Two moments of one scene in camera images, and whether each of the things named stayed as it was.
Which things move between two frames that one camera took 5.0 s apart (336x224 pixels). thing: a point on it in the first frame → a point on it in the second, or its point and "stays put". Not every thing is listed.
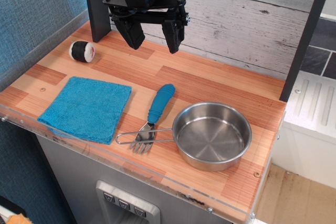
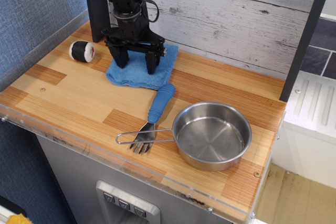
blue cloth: x=86 y=110 → x=136 y=72
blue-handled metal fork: x=160 y=104 stays put
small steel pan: x=210 y=136 stays put
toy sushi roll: x=82 y=51 stays put
